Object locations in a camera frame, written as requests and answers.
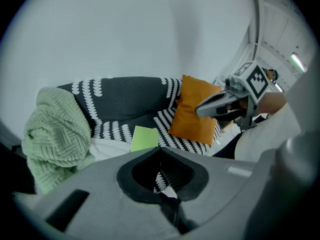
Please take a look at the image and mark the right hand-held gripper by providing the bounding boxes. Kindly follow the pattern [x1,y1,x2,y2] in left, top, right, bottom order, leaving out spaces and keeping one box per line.
[195,61,270,130]

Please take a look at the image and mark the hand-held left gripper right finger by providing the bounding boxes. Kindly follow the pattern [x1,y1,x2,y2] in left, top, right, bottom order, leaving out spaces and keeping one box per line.
[160,146,271,240]

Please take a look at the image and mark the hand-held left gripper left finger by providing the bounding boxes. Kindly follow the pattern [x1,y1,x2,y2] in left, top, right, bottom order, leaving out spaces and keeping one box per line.
[13,146,181,240]

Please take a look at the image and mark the green book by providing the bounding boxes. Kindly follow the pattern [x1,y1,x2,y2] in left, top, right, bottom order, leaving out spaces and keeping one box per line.
[129,125,160,153]

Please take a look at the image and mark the person's right forearm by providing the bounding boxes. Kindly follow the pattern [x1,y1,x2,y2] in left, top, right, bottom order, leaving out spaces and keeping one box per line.
[257,92,287,115]

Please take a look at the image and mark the orange cushion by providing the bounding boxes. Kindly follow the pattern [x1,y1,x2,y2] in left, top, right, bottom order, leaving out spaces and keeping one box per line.
[167,93,218,146]
[180,74,223,105]

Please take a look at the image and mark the person's black trousers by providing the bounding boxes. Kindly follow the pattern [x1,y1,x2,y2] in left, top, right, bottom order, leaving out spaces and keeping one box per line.
[212,131,245,160]

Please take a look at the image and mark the person's white t-shirt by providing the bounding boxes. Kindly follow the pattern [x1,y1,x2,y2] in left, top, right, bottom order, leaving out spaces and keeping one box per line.
[234,103,305,164]

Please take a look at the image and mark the black white striped throw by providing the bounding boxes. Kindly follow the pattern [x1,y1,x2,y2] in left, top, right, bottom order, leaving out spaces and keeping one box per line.
[56,76,222,194]

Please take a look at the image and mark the ceiling light tube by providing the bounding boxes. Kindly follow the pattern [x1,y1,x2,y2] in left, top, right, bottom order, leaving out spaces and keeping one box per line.
[289,52,307,72]

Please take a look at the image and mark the green knitted blanket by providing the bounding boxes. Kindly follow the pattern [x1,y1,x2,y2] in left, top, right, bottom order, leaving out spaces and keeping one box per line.
[21,86,97,195]

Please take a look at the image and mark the black TV cabinet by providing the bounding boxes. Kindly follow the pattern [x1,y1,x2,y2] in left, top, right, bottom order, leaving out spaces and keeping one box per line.
[0,141,37,195]

